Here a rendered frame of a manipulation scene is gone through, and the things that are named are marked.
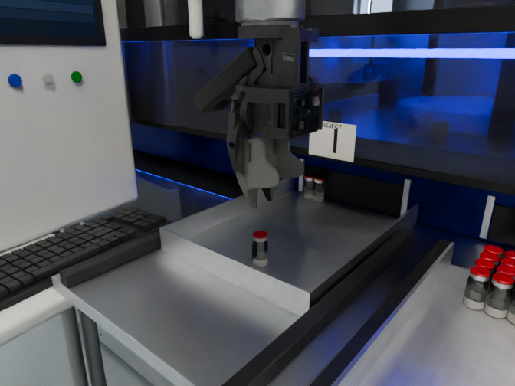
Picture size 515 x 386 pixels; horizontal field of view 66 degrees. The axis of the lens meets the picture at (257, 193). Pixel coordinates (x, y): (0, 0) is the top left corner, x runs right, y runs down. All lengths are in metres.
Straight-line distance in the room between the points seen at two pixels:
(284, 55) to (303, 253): 0.29
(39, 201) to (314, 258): 0.56
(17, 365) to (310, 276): 1.55
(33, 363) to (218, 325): 1.50
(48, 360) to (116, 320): 1.42
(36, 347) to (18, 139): 1.27
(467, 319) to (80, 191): 0.76
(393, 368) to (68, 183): 0.72
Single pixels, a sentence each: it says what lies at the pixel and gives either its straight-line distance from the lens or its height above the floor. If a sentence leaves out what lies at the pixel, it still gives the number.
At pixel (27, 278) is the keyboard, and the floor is 0.83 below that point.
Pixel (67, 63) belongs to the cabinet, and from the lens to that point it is 0.90.
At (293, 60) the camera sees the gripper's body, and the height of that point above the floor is 1.15.
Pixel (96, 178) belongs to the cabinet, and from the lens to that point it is 0.95.
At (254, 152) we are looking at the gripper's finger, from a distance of 0.46.
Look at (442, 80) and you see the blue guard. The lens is 0.60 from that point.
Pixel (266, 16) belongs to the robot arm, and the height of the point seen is 1.19.
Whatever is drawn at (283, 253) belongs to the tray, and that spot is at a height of 0.88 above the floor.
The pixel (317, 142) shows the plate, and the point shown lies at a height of 1.01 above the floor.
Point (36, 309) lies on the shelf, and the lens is 0.68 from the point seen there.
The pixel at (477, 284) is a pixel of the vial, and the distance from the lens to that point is 0.51.
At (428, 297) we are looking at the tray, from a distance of 0.53.
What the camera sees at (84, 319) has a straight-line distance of 1.21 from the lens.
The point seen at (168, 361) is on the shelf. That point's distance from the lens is 0.42.
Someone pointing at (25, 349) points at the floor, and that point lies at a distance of 1.99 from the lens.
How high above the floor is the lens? 1.16
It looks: 20 degrees down
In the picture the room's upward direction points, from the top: straight up
